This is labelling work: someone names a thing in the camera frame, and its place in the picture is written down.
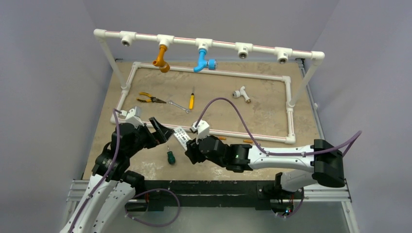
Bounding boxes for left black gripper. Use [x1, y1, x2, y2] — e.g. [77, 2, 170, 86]
[126, 116, 173, 157]

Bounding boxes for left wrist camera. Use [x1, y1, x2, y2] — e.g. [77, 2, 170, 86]
[124, 106, 144, 128]

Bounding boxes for white plastic faucet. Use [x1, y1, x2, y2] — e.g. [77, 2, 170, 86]
[232, 86, 251, 104]

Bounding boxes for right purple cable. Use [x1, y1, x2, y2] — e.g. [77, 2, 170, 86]
[194, 97, 363, 158]

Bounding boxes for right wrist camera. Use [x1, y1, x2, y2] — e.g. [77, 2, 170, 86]
[190, 120, 210, 141]

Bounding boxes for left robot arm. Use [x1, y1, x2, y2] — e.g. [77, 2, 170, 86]
[61, 117, 174, 233]

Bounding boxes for green stubby screwdriver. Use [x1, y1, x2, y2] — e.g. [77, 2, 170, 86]
[167, 146, 176, 165]

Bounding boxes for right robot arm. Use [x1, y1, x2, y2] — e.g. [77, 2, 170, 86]
[185, 136, 345, 198]

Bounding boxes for yellow screwdriver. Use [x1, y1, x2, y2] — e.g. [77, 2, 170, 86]
[189, 87, 195, 110]

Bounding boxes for orange plastic faucet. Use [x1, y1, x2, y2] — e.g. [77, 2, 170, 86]
[152, 45, 170, 73]

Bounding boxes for yellow handled pliers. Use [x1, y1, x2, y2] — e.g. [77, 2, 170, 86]
[136, 92, 167, 103]

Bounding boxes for blue plastic faucet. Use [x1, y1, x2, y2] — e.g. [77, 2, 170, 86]
[193, 49, 218, 73]

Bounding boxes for white remote control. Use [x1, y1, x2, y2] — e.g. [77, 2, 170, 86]
[173, 127, 191, 151]

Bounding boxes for silver wrench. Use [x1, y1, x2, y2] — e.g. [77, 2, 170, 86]
[168, 100, 191, 114]

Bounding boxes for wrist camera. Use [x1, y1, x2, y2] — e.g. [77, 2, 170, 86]
[124, 106, 144, 128]
[190, 120, 210, 141]

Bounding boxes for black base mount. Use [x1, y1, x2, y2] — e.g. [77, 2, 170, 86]
[126, 178, 304, 216]

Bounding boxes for white PVC pipe frame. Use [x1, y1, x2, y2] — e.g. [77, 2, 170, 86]
[93, 29, 325, 145]

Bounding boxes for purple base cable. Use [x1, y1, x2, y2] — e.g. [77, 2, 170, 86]
[124, 188, 181, 228]

